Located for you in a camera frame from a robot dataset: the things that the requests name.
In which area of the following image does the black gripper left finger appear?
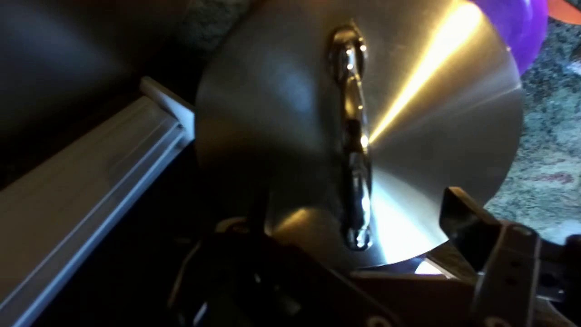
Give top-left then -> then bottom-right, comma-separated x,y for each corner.
167,217 -> 397,327

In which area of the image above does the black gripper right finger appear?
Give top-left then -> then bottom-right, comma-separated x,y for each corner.
437,184 -> 581,327

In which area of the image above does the round metal lid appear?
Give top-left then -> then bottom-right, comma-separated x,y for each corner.
194,0 -> 526,273

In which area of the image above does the aluminium profile bar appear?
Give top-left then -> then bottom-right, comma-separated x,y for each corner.
0,75 -> 199,327

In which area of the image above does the purple plastic plate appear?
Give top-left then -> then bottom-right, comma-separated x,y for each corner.
470,0 -> 550,77

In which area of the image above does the red plastic spoon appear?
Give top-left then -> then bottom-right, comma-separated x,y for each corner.
546,0 -> 581,28

